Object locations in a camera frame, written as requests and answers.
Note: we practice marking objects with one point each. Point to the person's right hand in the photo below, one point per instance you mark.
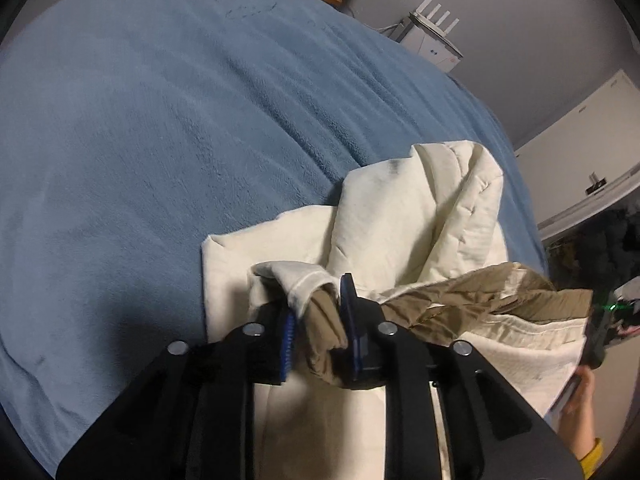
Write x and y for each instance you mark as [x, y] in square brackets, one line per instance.
[580, 410]

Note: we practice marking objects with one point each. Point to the dark hanging clothes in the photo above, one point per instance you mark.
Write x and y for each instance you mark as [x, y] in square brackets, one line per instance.
[600, 245]

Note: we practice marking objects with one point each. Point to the cream hooded jacket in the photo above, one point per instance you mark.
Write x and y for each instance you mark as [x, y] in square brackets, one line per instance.
[400, 220]

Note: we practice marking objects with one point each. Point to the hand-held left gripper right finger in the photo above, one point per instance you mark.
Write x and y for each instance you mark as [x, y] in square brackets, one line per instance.
[350, 330]

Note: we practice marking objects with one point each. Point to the white box under router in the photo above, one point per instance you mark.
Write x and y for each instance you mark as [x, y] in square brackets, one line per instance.
[432, 50]

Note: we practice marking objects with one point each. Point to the white cabinet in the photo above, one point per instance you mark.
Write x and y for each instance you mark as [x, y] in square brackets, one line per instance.
[590, 140]

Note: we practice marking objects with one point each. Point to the white router with antennas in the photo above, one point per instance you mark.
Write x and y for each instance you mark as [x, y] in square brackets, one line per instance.
[435, 15]

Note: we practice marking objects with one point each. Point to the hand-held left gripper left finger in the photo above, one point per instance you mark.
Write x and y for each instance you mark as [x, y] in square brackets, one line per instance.
[286, 345]

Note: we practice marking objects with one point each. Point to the blue fleece blanket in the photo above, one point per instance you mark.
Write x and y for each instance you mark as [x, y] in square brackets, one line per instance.
[175, 135]

